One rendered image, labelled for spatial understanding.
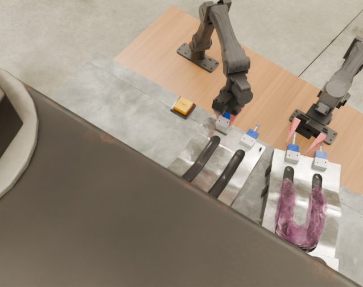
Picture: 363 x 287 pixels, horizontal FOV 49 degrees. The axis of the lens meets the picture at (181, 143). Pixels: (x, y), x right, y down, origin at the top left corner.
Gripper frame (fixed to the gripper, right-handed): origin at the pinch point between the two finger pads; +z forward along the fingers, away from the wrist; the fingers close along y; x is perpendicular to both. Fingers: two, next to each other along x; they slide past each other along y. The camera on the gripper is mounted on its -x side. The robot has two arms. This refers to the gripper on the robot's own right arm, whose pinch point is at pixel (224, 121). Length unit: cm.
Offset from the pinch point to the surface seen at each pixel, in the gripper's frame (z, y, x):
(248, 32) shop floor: 37, -54, 158
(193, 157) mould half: 11.3, -3.7, -14.0
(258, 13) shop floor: 29, -56, 178
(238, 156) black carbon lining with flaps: 9.5, 10.1, -4.1
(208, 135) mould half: 6.8, -3.6, -3.8
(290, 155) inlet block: 7.4, 26.5, 7.4
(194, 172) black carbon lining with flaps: 12.5, 0.5, -19.4
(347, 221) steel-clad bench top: 21, 56, 4
